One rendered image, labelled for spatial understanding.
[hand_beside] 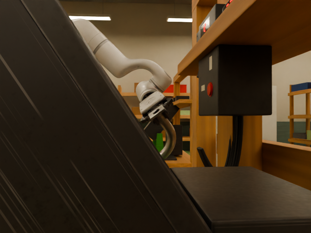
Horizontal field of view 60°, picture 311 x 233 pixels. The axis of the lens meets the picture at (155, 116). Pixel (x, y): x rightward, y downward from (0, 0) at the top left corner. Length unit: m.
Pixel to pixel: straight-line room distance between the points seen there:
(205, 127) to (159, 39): 6.81
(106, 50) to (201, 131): 0.54
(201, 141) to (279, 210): 0.90
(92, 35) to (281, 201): 0.91
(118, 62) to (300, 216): 0.87
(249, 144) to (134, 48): 7.15
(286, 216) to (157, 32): 7.76
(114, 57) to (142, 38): 6.86
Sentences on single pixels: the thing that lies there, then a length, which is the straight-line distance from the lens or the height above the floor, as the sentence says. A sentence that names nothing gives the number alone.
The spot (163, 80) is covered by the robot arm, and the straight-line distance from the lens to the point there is 1.06.
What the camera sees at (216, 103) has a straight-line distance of 0.59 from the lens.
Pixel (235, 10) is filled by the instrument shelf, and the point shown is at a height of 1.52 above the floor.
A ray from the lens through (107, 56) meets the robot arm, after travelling 1.08.
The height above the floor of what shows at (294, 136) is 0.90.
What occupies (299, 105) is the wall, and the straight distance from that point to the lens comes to 8.91.
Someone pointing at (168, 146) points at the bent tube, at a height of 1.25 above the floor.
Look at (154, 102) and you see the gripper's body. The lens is 0.91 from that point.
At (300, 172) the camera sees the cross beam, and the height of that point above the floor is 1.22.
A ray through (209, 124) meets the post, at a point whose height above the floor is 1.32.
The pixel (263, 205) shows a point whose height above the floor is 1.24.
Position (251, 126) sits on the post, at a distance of 0.82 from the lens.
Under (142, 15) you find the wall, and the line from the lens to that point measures 8.13.
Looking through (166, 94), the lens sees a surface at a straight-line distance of 7.02.
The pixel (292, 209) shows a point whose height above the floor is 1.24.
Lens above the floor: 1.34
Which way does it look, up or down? level
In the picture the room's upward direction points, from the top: straight up
